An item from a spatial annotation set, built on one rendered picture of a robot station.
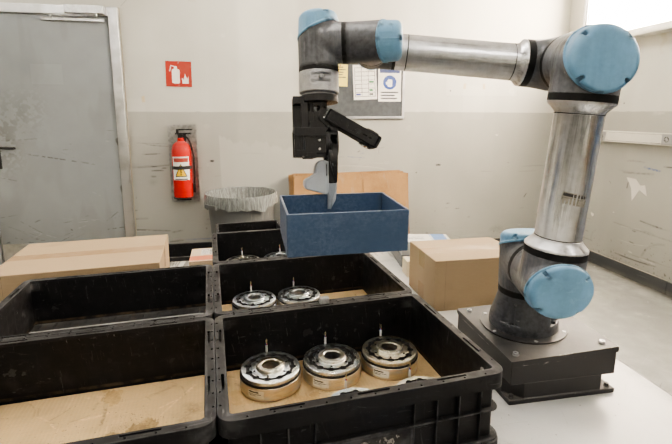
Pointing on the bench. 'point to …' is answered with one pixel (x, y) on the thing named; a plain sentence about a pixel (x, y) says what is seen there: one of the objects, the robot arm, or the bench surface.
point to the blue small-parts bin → (342, 224)
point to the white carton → (423, 239)
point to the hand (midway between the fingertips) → (332, 201)
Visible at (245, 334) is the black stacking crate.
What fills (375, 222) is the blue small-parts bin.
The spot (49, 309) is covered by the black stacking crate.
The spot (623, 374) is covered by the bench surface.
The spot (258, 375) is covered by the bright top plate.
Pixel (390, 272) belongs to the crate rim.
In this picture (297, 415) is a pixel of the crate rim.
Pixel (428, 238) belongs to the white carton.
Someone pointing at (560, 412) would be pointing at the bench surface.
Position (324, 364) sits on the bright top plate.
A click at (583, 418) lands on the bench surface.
